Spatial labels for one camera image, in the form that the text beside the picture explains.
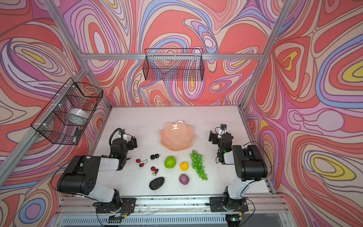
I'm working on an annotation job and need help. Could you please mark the green fake grape bunch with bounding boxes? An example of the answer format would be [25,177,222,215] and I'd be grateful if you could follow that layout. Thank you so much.
[190,150,208,181]

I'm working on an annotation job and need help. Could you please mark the black cherry pair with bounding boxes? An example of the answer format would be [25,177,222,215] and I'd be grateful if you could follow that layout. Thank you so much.
[150,154,160,160]

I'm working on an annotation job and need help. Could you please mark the dark red cherry pair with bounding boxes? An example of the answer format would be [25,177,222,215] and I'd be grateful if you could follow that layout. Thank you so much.
[151,166,159,176]

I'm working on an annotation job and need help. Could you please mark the pink wavy fruit bowl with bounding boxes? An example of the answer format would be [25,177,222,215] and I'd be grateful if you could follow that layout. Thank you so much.
[159,121,196,151]

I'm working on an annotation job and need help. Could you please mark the yellow fake pear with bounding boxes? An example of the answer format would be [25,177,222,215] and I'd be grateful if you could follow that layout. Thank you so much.
[180,161,189,171]

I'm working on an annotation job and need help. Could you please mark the green bumpy custard apple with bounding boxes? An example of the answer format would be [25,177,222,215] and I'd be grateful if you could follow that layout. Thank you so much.
[164,156,176,169]

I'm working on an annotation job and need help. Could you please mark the dark fake avocado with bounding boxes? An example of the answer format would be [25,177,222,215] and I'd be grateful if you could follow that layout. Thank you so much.
[149,177,165,191]

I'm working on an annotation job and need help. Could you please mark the purple fake fig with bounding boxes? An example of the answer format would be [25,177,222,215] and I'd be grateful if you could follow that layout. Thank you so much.
[179,174,190,185]

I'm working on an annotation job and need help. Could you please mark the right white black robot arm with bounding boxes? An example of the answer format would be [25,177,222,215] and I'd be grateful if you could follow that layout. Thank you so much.
[207,130,268,213]

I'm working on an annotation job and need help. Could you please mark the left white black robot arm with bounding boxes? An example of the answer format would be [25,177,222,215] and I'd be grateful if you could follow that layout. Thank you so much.
[56,128,138,213]

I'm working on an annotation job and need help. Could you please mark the small black device in basket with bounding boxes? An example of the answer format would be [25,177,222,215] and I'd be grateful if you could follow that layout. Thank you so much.
[74,128,82,140]

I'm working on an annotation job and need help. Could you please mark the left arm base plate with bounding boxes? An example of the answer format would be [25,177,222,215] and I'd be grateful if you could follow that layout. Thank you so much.
[93,197,136,215]

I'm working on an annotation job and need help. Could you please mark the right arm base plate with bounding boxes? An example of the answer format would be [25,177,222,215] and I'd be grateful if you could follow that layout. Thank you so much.
[206,196,249,213]

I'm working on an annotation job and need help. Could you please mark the black wire basket left wall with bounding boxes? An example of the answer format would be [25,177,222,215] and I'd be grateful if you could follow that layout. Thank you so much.
[31,78,104,146]

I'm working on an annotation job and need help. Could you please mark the black wire basket wall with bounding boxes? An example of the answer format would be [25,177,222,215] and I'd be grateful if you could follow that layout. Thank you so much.
[31,78,104,146]
[142,48,205,81]

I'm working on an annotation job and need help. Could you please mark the black wire basket back wall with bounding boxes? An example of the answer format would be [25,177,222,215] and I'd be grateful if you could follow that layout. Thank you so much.
[142,48,205,81]

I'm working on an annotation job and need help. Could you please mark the aluminium front rail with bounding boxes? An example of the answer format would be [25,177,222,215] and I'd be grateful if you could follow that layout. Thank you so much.
[56,194,289,215]

